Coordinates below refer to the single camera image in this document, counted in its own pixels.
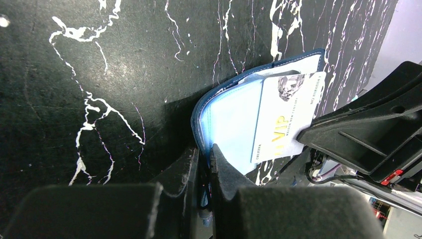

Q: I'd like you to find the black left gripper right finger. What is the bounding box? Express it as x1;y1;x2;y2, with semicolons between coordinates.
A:
210;144;383;239

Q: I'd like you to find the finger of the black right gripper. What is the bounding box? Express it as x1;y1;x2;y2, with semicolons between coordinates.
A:
297;61;422;175

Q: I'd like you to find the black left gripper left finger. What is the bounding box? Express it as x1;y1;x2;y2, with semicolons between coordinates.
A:
4;148;199;239

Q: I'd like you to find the white VIP card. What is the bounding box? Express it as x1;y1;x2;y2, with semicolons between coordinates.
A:
251;72;326;163

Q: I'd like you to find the blue leather card holder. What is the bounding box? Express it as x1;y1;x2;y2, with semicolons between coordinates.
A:
191;48;325;175

